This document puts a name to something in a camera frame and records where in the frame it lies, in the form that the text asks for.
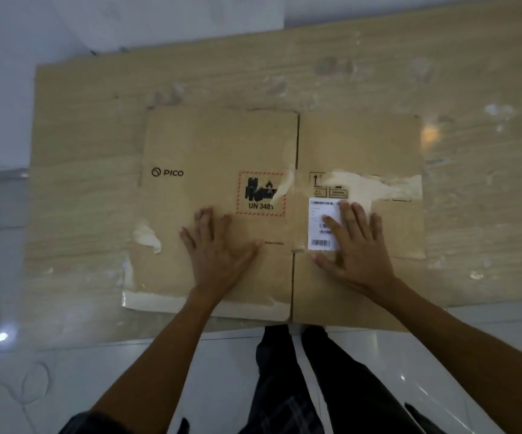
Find person's left hand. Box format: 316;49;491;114
180;207;264;306

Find person's right hand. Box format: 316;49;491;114
310;200;396;304

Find brown cardboard box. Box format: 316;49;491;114
122;106;427;333

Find person's left forearm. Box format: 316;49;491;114
90;288;223;434

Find person's right forearm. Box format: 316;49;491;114
374;278;522;434

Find person's dark plaid trousers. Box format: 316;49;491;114
238;324;447;434

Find person's dark shirt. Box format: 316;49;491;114
58;410;190;434

